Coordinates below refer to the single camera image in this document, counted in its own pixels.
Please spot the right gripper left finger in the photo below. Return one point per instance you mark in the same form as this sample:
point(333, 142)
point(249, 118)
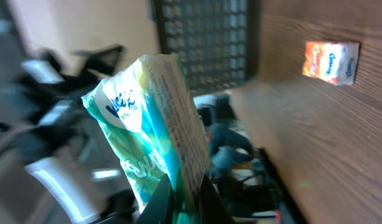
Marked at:
point(160, 208)

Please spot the grey plastic mesh basket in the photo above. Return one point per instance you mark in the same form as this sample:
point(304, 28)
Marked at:
point(217, 41)

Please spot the orange packet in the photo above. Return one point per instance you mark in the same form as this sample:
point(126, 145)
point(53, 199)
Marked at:
point(332, 62)

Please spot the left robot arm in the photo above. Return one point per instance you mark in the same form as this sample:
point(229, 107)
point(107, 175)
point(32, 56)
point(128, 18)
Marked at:
point(55, 164)

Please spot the small green white packet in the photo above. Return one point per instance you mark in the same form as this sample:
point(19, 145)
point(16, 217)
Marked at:
point(149, 118)

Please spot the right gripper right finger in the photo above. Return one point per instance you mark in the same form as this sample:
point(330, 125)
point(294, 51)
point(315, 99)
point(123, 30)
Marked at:
point(210, 207)

